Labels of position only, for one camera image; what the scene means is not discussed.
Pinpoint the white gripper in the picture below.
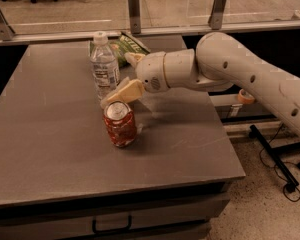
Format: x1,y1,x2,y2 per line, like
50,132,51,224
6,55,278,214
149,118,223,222
100,52,169,109

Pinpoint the clear plastic water bottle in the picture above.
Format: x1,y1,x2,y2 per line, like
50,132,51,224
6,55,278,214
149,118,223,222
90,31,120,100

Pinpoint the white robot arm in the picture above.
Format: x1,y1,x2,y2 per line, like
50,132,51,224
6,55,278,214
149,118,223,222
101,32,300,137

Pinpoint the red soda can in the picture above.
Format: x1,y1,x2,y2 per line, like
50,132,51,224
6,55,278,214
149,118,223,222
103,101,137,148

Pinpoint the green chip bag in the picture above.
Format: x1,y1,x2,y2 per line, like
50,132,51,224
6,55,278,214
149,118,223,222
89,33,151,68

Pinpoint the orange tape roll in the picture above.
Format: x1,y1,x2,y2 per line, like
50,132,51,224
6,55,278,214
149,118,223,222
238,89,256,104

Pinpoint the grey cabinet drawer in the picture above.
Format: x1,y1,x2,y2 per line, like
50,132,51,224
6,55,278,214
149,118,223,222
0,193,230,240

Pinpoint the black floor stand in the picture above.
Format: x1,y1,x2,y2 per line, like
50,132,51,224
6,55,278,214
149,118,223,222
249,125,300,193

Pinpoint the middle metal bracket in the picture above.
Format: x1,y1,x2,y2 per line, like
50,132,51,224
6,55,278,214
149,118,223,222
128,0,141,34

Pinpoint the right metal bracket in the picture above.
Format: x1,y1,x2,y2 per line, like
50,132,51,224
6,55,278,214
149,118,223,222
208,0,227,30

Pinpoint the black drawer handle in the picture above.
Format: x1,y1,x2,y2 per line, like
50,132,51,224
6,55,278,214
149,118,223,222
91,215,132,235

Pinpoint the black floor cable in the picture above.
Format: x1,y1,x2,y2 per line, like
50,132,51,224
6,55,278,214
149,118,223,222
258,123,300,203

